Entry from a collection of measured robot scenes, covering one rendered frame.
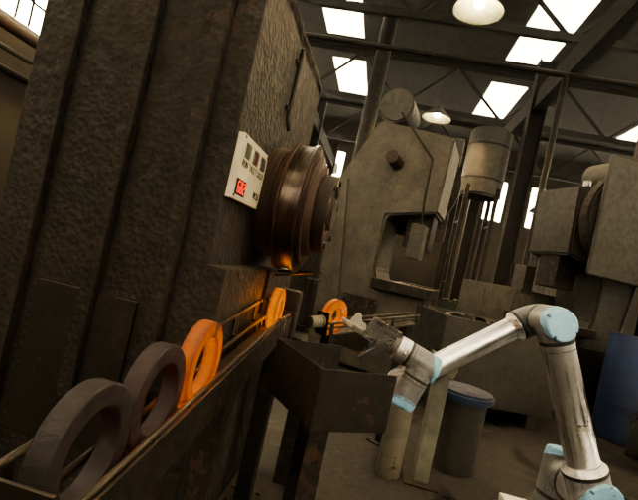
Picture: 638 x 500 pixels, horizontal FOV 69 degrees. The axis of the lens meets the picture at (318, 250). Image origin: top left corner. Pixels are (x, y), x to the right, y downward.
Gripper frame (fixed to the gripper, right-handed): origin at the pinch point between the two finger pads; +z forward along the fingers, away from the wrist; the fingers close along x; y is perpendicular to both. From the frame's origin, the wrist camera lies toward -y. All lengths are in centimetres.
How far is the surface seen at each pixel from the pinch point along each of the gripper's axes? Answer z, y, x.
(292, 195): 34.2, 28.5, 22.2
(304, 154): 40, 43, 15
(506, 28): 21, 552, -745
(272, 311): 23.1, -9.0, 7.5
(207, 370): 20, -16, 66
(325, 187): 28.3, 37.4, 11.4
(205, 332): 22, -6, 76
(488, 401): -85, -8, -86
